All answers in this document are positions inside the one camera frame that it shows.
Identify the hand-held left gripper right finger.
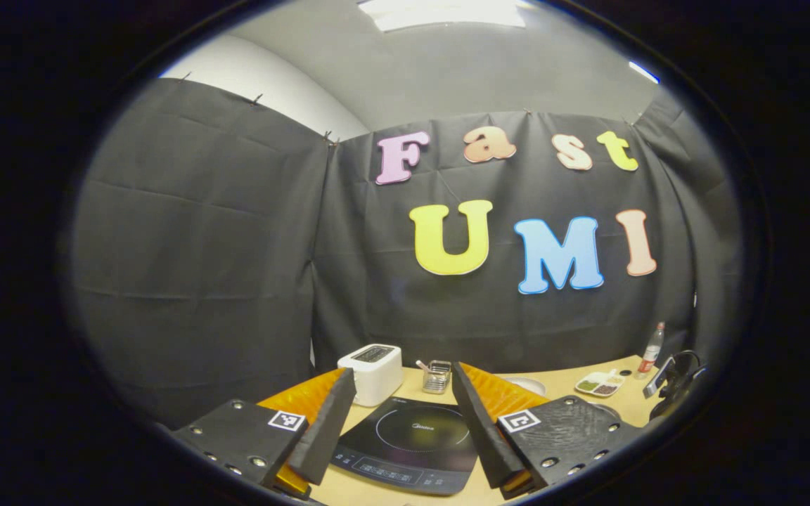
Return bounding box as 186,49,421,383
451,361,641,500

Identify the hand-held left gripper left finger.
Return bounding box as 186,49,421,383
169,367,358,500

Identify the black induction cooktop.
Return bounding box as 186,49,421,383
330,397,480,496

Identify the clear bottle with red label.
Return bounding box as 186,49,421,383
636,322,666,380

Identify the white round plate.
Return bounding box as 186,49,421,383
500,376,548,396

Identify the white divided dish with beans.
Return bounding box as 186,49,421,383
574,370,626,398

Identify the white toaster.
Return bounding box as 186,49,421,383
337,344,404,408

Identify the large ceiling light panel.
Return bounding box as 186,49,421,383
359,0,527,32

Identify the metal wire utensil holder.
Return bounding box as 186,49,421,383
423,360,452,394

